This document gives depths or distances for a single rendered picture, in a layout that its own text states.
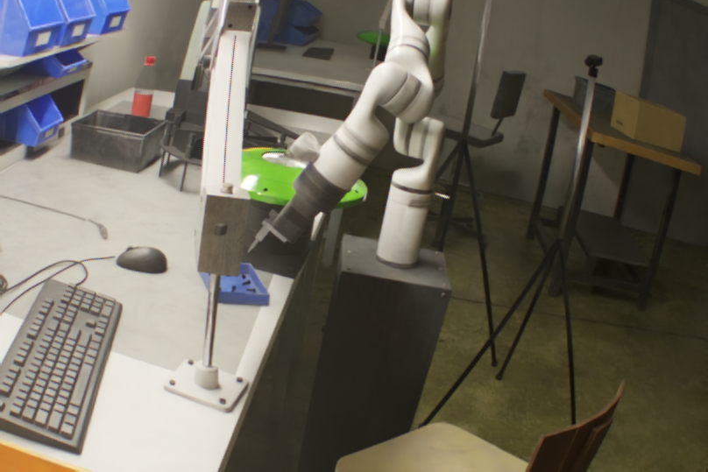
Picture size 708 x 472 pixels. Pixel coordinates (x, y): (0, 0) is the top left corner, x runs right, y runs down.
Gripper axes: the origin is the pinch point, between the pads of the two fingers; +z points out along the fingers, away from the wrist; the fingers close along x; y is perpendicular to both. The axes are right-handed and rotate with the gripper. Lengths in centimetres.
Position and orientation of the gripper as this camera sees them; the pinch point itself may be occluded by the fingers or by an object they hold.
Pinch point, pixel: (251, 248)
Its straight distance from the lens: 140.0
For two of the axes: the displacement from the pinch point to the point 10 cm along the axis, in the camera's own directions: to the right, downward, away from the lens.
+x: 1.2, -2.7, 9.5
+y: 7.8, 6.3, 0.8
